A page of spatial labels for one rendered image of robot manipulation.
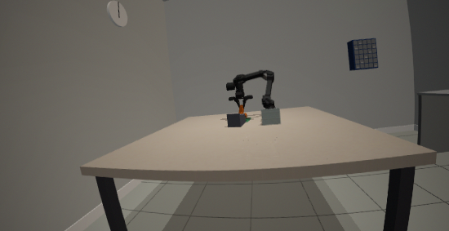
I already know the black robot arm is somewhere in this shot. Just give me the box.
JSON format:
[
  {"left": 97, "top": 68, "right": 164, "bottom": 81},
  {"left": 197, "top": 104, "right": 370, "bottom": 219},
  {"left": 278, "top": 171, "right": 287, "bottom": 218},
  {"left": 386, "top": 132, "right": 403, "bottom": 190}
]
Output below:
[{"left": 226, "top": 70, "right": 275, "bottom": 109}]

